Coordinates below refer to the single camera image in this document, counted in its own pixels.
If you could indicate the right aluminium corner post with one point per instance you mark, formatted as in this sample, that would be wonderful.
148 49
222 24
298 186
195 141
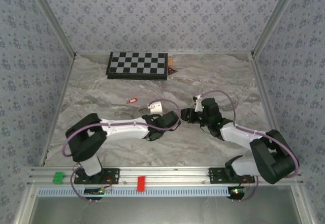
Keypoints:
274 18

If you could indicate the left green circuit board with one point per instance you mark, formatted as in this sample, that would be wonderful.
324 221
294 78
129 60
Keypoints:
94 191

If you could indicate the aluminium corner post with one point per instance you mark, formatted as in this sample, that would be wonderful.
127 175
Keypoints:
55 20
274 18

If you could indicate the left aluminium corner post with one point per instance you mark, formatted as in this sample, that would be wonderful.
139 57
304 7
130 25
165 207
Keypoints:
55 20

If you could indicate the aluminium front rail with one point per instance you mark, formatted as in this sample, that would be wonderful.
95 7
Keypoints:
165 174

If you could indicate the green circuit board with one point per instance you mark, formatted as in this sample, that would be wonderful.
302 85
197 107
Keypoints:
236 192
94 191

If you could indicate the black grey chessboard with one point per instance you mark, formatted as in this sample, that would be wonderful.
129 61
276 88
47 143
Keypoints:
137 62

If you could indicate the left aluminium side rail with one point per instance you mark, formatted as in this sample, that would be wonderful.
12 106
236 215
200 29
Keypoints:
60 107

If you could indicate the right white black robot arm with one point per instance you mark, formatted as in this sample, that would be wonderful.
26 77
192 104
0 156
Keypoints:
238 135

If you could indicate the small orange wooden block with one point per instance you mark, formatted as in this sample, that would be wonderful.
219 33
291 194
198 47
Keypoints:
170 61

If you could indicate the aluminium side rail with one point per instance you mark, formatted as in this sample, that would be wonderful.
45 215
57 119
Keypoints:
60 107
264 99

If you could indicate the red plastic block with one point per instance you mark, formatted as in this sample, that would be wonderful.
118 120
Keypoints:
141 183

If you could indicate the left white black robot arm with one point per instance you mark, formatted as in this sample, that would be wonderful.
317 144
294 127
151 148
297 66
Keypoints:
122 128

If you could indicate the right green circuit board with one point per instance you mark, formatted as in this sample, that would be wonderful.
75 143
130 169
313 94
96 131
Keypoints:
236 192

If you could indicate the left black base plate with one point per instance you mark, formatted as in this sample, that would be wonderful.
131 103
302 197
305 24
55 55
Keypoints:
111 177

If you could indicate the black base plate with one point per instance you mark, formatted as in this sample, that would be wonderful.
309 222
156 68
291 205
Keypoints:
215 175
111 177

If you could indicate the red plastic key tag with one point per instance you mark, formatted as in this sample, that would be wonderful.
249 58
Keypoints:
132 100

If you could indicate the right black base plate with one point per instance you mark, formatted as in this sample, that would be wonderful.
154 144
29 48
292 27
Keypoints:
215 175

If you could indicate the right aluminium side rail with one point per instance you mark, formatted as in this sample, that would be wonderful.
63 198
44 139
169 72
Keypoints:
264 99

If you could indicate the red black triangular piece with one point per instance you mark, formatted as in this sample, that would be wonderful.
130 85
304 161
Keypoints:
171 71

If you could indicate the green plastic block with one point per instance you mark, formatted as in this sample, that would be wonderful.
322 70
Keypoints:
58 177

